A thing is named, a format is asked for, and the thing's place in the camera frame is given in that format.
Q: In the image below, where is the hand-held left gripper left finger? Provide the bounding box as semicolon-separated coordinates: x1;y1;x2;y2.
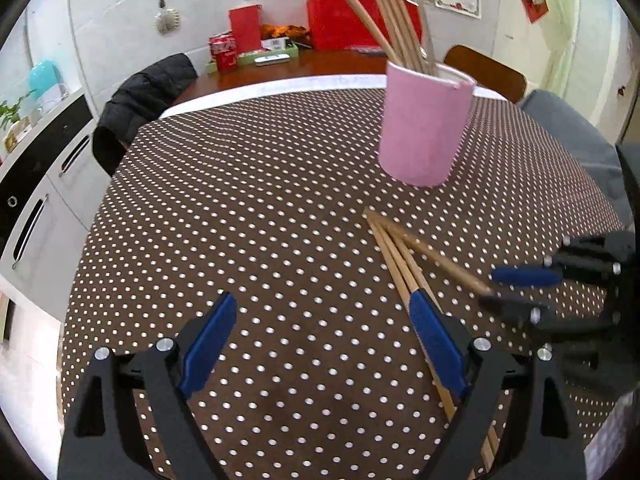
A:
57;291;239;480

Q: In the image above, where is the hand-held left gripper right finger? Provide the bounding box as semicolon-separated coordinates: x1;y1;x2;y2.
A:
408;290;587;480

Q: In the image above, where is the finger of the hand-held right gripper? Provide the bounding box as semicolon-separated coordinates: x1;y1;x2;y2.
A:
490;251;624;289
478;294;622;332

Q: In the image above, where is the slim bamboo chopstick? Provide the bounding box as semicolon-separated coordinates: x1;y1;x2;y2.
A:
369;212;502;472
375;216;444;312
363;209;459;422
377;217;496;296

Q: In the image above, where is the pink cup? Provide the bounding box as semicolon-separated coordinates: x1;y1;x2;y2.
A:
378;60;477;189

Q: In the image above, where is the bunch of wooden chopsticks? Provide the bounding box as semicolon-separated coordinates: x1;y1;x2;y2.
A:
307;0;442;77

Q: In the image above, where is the brown polka dot tablecloth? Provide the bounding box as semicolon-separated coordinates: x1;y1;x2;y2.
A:
57;87;632;480

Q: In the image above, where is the grey cloth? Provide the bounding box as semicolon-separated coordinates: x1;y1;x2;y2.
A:
517;89;624;211

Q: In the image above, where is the brown wooden chair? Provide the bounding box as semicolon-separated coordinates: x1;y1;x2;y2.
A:
443;45;527;104

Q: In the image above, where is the white and black cabinet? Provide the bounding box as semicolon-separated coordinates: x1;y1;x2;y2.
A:
0;87;109;327

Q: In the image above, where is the pale green curtain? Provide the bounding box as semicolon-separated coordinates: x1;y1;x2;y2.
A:
492;0;587;92

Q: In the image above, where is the black jacket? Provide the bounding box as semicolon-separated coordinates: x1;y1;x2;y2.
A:
92;53;199;177

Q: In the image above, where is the white table cover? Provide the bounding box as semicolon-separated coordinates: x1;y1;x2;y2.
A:
157;74;507;121

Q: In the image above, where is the red cola can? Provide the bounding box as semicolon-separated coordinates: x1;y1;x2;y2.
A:
208;33;232;63
215;40;239;74

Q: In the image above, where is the green tray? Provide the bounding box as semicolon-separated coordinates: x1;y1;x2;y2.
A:
207;42;300;74

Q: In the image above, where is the green potted plant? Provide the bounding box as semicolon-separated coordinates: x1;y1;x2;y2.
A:
0;90;36;131

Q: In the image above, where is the teal and white container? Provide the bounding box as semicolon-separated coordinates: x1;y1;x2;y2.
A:
27;59;66;111

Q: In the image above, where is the tall red box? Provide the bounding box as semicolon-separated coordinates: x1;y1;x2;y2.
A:
228;4;264;56

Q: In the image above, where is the red gift box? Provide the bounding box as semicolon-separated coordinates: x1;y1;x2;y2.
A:
306;0;386;52

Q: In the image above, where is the orange snack bag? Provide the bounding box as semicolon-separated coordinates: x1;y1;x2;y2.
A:
260;23;311;49

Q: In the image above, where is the hanging grey wall ornament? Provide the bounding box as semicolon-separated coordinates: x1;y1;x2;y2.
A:
153;0;179;35

